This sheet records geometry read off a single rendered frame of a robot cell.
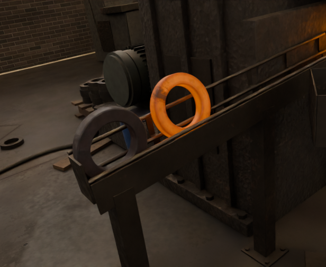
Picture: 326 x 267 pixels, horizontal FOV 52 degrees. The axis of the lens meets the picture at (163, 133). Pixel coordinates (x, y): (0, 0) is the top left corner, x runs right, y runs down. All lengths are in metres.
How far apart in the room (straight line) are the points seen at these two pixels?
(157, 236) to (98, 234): 0.28
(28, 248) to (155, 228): 0.59
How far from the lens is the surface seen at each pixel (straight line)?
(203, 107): 0.97
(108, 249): 1.56
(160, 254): 1.48
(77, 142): 0.77
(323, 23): 1.52
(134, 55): 2.23
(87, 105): 3.12
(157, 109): 0.89
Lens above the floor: 1.00
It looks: 23 degrees down
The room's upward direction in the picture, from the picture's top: 8 degrees counter-clockwise
